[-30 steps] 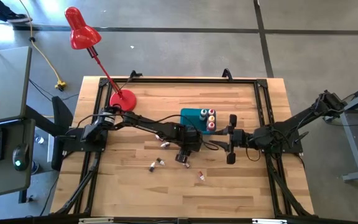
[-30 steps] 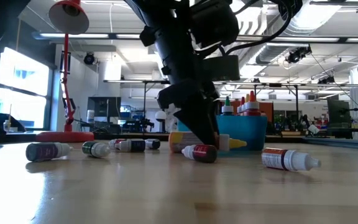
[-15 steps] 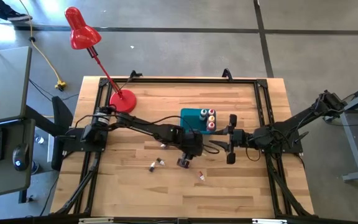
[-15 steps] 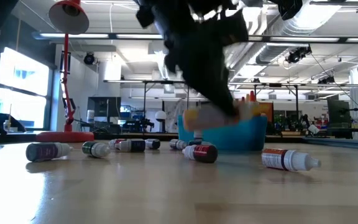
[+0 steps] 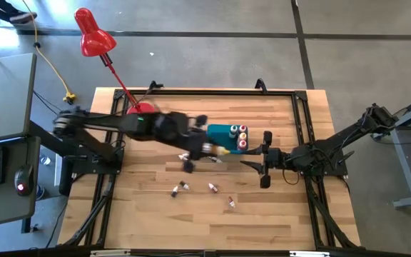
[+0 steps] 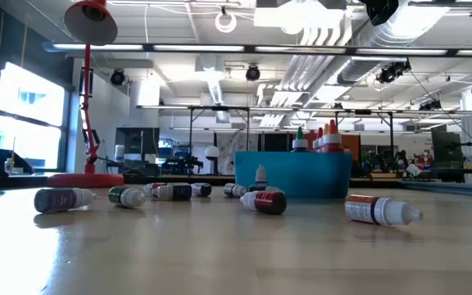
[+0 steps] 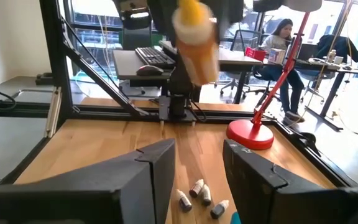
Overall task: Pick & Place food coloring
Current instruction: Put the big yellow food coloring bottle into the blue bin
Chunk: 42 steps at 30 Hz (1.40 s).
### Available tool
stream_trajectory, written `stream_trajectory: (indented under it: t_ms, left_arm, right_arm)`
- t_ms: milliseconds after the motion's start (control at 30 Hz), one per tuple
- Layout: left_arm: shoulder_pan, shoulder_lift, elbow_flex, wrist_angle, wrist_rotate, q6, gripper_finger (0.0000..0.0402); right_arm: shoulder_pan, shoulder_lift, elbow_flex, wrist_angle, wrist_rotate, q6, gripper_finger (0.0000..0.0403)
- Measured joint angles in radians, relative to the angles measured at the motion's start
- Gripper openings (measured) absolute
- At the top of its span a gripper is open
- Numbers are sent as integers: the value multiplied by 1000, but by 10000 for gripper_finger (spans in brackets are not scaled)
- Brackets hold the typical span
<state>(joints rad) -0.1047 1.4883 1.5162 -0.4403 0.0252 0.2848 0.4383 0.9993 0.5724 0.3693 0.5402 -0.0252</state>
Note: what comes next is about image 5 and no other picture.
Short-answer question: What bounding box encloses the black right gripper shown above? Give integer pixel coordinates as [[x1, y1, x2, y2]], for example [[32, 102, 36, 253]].
[[240, 131, 292, 189]]

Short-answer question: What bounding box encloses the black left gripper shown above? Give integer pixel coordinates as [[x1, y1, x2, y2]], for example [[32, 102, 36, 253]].
[[176, 114, 215, 174]]

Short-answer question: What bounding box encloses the large yellow food coloring bottle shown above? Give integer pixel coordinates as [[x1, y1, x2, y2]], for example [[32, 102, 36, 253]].
[[202, 143, 231, 156]]

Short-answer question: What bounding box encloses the blue plastic bin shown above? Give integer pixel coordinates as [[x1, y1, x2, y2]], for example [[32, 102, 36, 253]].
[[205, 124, 250, 155]]

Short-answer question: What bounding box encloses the black table clamp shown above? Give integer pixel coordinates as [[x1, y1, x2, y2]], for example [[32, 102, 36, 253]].
[[254, 78, 269, 94], [147, 80, 165, 94]]

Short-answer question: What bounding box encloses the black desk support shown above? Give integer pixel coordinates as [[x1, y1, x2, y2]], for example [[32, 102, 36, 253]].
[[29, 119, 74, 196]]

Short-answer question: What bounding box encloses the red desk lamp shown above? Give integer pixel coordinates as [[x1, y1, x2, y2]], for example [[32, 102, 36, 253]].
[[73, 7, 158, 116]]

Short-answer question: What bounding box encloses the black computer mouse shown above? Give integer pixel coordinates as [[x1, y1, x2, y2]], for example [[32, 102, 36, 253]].
[[14, 163, 35, 196]]

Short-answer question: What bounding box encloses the grey desk with keyboard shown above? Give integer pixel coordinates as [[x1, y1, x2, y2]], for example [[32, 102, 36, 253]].
[[0, 135, 41, 230]]

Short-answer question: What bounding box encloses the grey desk top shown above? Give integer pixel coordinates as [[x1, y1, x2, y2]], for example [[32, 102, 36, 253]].
[[0, 52, 38, 146]]

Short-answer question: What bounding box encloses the person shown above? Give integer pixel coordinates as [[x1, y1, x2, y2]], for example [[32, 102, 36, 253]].
[[0, 0, 39, 25]]

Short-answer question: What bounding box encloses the black aluminium table frame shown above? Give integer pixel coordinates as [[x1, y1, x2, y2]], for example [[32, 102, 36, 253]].
[[57, 88, 363, 257]]

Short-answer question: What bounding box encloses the silver frame bracket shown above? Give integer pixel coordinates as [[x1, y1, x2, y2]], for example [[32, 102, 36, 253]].
[[90, 249, 131, 257], [289, 251, 330, 257]]

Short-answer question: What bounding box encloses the yellow extension cable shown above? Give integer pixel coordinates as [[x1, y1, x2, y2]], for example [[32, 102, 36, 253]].
[[21, 0, 78, 104]]

